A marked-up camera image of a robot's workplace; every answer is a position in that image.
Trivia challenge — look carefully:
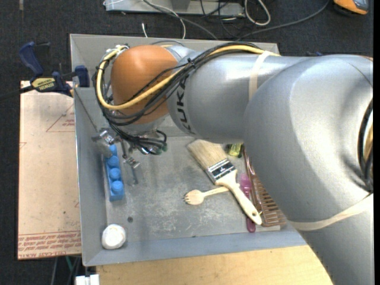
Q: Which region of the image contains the blue studded toy brick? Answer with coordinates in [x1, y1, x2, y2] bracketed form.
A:
[103, 143, 126, 202]

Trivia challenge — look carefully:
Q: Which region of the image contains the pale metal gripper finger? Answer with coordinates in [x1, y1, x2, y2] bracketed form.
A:
[91, 130, 116, 159]
[122, 156, 141, 186]

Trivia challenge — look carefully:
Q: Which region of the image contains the brown plastic comb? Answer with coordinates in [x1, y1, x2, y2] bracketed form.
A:
[243, 148, 287, 228]

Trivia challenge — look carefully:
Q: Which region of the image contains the yellow-green clear plastic handle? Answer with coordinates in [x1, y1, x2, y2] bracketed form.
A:
[226, 142, 245, 159]

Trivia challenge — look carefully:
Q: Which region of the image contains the pink plastic handle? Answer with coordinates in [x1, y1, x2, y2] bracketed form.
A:
[239, 172, 257, 233]

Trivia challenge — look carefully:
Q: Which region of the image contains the wooden handled paintbrush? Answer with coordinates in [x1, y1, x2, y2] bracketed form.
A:
[186, 139, 263, 226]

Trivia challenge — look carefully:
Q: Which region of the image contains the brown cardboard board red print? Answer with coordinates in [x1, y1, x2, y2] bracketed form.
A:
[17, 80, 83, 261]

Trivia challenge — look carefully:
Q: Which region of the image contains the small wooden spork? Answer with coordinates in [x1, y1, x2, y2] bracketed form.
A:
[182, 186, 231, 206]

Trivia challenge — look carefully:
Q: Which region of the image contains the grey metal bin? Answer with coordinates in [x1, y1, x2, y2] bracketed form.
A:
[69, 33, 308, 267]

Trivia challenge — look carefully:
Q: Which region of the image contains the white round lump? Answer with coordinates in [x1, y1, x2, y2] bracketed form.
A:
[101, 223, 127, 251]

